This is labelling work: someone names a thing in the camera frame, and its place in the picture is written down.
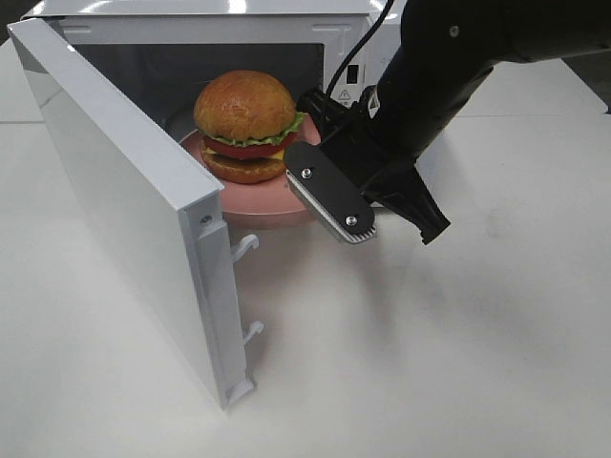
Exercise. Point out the pink round plate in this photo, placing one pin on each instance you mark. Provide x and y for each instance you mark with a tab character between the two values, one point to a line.
266	205

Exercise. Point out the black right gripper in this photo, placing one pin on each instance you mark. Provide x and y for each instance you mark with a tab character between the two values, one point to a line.
382	174

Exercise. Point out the white microwave door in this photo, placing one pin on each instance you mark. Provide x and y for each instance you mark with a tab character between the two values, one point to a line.
153	207

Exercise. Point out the burger with lettuce and tomato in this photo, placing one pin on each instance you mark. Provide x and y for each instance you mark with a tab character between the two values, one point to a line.
246	119

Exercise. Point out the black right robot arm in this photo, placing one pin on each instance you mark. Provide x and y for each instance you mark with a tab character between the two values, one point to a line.
448	48

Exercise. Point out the white microwave oven body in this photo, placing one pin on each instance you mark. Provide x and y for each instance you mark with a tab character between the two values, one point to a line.
160	54

